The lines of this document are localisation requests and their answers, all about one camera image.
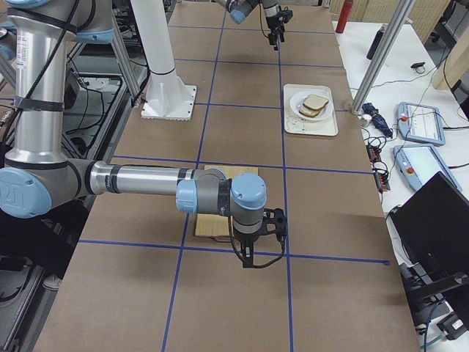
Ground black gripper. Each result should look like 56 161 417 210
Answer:
266 13 285 51
233 221 265 268

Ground white round plate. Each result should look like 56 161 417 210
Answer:
289 89 333 122

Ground white bread slice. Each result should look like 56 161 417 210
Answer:
303 94 329 110

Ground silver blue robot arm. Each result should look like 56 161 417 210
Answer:
215 0 293 51
1 1 267 268

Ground wooden cutting board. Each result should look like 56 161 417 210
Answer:
194 164 259 241

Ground red bottle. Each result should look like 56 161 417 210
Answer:
336 0 354 34

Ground cream bear tray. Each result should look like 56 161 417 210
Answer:
283 84 338 136

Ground black bottle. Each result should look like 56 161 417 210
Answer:
366 23 388 60

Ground small silver metal cylinder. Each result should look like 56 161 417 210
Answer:
359 114 372 128

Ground folded dark blue umbrella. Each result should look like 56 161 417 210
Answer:
362 103 393 138

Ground black power strip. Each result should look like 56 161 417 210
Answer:
366 144 391 194

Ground far blue teach pendant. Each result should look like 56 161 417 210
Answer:
396 102 446 147

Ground blue teach pendant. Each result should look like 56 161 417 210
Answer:
396 102 446 147
393 144 462 191

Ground near blue teach pendant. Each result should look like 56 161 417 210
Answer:
393 144 462 191

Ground black laptop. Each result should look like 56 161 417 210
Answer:
387 171 469 323

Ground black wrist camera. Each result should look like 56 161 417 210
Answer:
262 208 288 242
278 8 293 23

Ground white pedestal column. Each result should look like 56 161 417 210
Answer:
131 0 197 121

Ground aluminium frame post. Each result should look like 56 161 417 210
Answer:
350 0 416 115

